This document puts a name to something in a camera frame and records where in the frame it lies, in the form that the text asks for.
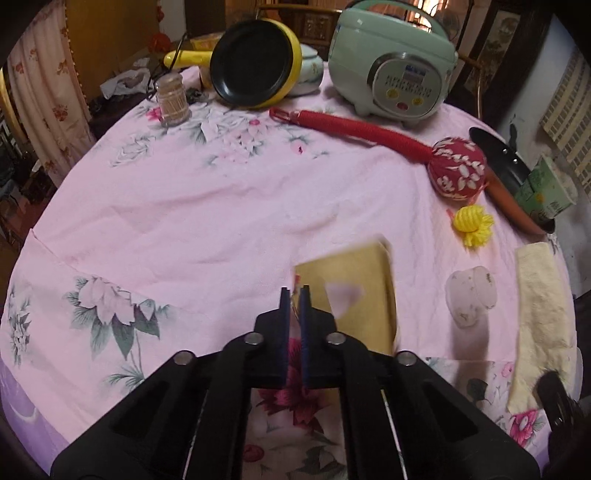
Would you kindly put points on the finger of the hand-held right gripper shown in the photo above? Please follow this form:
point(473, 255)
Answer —
point(554, 397)

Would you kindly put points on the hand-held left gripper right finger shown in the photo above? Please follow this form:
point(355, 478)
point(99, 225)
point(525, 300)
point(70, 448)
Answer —
point(304, 332)

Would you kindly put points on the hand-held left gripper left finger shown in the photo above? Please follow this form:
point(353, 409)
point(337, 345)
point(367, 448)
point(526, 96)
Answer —
point(284, 332)

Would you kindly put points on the torn brown cardboard box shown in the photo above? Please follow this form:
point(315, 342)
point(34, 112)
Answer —
point(360, 272)

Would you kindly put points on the cream cloth strip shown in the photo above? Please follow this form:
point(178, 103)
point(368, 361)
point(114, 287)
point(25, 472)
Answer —
point(540, 314)

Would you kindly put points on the pink floral blanket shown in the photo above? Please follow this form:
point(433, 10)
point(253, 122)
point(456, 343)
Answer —
point(184, 207)

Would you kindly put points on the green paper cup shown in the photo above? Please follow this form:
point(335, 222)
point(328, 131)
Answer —
point(545, 194)

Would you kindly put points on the copper frying pan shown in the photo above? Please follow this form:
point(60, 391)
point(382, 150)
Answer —
point(503, 194)

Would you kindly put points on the red massage hammer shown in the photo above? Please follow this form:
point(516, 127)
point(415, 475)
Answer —
point(457, 170)

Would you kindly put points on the toothpick holder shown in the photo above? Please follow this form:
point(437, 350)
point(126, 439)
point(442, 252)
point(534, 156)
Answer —
point(171, 101)

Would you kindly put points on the white ceramic pot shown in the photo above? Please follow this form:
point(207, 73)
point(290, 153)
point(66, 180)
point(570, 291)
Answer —
point(309, 69)

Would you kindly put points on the yellow frying pan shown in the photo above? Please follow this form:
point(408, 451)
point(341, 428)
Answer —
point(254, 60)

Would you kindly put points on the light green rice cooker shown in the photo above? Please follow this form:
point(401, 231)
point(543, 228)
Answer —
point(369, 60)

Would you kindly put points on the white plastic bag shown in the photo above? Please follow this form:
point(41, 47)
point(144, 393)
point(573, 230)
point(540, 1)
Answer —
point(122, 83)

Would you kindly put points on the yellow container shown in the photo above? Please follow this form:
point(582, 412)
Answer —
point(205, 43)

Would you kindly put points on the red lantern ornament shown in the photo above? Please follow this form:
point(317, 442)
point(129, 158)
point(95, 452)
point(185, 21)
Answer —
point(159, 42)

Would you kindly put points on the electric fan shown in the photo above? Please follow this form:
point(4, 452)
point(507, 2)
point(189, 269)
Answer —
point(450, 23)

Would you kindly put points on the framed picture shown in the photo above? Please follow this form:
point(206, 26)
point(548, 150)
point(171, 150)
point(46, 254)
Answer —
point(494, 46)

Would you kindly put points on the floral curtain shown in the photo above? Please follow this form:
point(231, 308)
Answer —
point(41, 83)

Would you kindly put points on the woven wall mat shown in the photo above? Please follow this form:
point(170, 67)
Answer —
point(570, 110)

